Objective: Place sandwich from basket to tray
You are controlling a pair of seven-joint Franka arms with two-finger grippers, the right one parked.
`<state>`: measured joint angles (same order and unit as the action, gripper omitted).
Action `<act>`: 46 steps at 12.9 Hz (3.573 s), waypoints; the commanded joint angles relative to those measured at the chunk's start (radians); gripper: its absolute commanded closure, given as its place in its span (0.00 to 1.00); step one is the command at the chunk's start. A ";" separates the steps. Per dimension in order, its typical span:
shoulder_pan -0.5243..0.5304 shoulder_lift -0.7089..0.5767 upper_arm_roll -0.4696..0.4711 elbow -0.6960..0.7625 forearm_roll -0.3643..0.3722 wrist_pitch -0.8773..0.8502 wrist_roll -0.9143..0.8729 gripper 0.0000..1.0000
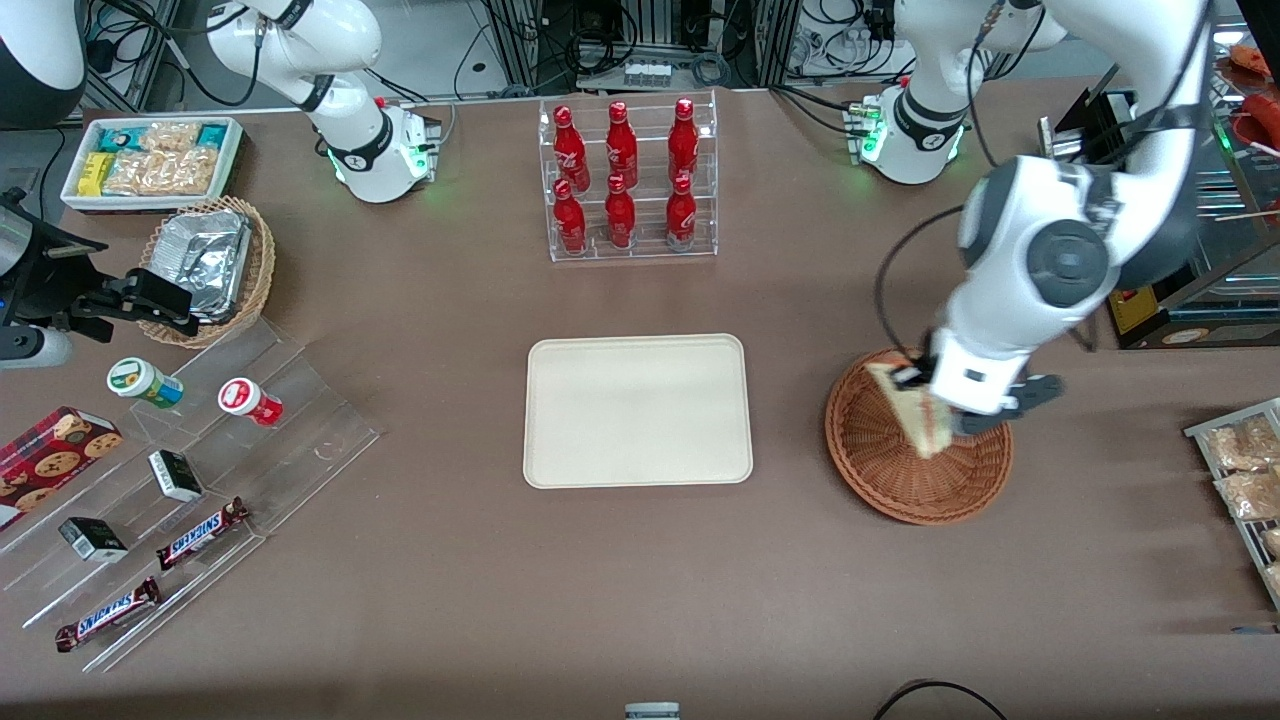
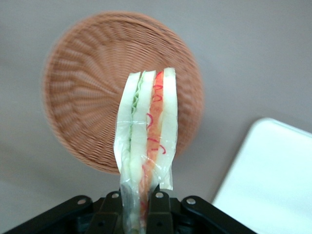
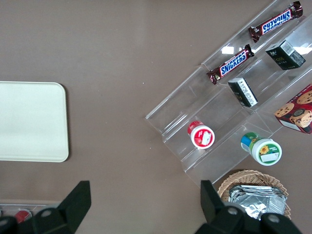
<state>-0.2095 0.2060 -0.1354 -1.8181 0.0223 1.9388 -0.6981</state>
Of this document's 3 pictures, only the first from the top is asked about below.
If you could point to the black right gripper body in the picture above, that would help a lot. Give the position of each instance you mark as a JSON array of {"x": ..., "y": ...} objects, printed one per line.
[{"x": 52, "y": 283}]

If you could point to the triangle sandwich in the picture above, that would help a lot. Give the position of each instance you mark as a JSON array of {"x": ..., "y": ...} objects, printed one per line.
[{"x": 915, "y": 420}]

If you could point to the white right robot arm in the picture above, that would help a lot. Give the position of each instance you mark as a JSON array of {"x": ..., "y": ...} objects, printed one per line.
[{"x": 340, "y": 60}]

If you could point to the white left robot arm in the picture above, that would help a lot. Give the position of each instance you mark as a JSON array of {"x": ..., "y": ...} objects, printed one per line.
[{"x": 1070, "y": 260}]

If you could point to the light wicker basket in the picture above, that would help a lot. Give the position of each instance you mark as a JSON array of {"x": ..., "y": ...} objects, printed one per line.
[{"x": 255, "y": 280}]

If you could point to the brown wicker basket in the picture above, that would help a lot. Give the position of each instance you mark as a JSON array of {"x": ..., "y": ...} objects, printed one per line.
[{"x": 880, "y": 470}]

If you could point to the tray of packaged snacks right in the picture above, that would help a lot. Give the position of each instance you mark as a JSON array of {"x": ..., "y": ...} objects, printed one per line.
[{"x": 1200, "y": 432}]

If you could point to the cream plastic tray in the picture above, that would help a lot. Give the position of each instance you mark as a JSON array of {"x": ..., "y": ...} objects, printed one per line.
[{"x": 638, "y": 410}]

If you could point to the stacked foil trays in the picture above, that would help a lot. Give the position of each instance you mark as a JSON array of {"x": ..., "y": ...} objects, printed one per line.
[{"x": 205, "y": 260}]

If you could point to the green lidded cup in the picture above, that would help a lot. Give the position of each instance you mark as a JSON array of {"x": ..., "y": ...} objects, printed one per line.
[{"x": 140, "y": 382}]

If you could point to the white plastic snack bin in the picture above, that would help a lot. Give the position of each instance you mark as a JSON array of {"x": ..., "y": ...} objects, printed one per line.
[{"x": 72, "y": 195}]

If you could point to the clear cracker bag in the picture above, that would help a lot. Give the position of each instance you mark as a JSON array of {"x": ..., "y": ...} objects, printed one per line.
[
  {"x": 165, "y": 172},
  {"x": 170, "y": 138}
]

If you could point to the yellow snack packet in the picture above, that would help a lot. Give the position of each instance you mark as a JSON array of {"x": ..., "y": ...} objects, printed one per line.
[{"x": 95, "y": 172}]

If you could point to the black food display warmer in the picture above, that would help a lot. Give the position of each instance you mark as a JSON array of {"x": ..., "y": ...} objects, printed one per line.
[{"x": 1135, "y": 310}]

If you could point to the red lidded cup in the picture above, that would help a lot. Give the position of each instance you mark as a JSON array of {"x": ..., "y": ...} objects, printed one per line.
[{"x": 248, "y": 400}]

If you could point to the red cookie box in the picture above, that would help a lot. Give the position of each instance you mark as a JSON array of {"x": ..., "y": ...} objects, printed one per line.
[{"x": 55, "y": 460}]

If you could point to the teal snack packet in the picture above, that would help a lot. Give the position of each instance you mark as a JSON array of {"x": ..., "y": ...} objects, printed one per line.
[
  {"x": 212, "y": 135},
  {"x": 122, "y": 138}
]

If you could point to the small black carton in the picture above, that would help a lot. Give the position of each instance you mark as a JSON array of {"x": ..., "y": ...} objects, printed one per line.
[
  {"x": 175, "y": 476},
  {"x": 92, "y": 540}
]

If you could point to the clear bagged bread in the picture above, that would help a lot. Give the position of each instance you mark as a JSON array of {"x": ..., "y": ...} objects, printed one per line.
[
  {"x": 1274, "y": 580},
  {"x": 1250, "y": 495},
  {"x": 1240, "y": 442},
  {"x": 1272, "y": 542}
]

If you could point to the clear acrylic stepped stand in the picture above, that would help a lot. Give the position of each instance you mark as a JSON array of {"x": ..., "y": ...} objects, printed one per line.
[{"x": 300, "y": 450}]

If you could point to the Snickers chocolate bar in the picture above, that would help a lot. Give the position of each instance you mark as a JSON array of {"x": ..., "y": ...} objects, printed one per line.
[
  {"x": 108, "y": 615},
  {"x": 200, "y": 533}
]

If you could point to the small metal device box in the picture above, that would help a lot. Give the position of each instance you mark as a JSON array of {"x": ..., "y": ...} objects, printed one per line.
[{"x": 1085, "y": 125}]

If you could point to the red cola bottle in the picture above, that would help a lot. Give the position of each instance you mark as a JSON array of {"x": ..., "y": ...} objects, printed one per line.
[
  {"x": 620, "y": 213},
  {"x": 570, "y": 217},
  {"x": 683, "y": 135},
  {"x": 570, "y": 145},
  {"x": 621, "y": 143},
  {"x": 681, "y": 212}
]

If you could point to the clear acrylic bottle rack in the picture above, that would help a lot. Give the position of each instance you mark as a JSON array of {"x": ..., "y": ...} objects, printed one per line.
[{"x": 650, "y": 250}]

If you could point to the red sausage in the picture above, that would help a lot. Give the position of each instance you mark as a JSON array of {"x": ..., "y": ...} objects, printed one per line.
[{"x": 1264, "y": 118}]

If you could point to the white power strip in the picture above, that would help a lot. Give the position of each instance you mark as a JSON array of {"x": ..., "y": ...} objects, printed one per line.
[{"x": 648, "y": 73}]

